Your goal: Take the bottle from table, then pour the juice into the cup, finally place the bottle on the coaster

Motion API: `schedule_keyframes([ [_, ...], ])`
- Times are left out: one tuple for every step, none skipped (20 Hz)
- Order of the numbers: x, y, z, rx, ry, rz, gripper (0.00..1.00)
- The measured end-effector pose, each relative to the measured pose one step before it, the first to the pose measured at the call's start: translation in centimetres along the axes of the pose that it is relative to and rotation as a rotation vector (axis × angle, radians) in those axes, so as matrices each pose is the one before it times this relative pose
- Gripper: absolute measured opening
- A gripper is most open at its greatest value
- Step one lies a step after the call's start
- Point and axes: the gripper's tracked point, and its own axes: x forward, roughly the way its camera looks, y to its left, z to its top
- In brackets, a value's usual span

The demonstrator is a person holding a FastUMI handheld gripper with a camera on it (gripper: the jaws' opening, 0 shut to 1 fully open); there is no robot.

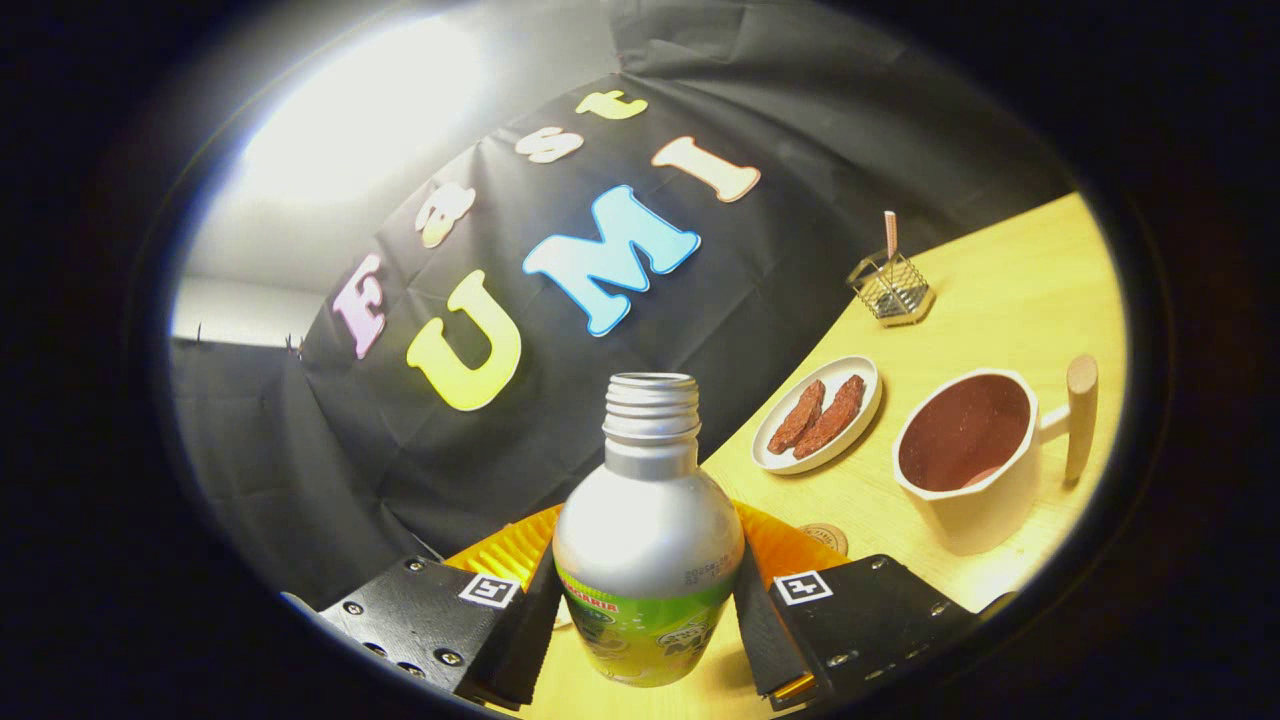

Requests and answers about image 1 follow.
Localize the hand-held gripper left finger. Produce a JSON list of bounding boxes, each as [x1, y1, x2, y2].
[[316, 504, 566, 711]]

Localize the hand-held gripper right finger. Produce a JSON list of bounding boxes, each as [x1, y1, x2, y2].
[[733, 500, 1019, 713]]

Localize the silver bottle with green label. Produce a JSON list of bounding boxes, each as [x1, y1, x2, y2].
[[552, 372, 746, 688]]

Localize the white cup with wooden handle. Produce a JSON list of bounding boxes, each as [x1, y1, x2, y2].
[[893, 354, 1099, 557]]

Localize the brown meat slice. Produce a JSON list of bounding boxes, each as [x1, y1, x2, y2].
[[767, 379, 827, 456], [794, 374, 866, 461]]

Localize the white oval plate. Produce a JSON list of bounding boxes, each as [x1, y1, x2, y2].
[[751, 355, 884, 476]]

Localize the wooden table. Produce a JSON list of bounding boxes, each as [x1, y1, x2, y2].
[[445, 192, 1128, 720]]

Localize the wire mesh holder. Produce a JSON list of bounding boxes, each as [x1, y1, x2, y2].
[[847, 250, 937, 328]]

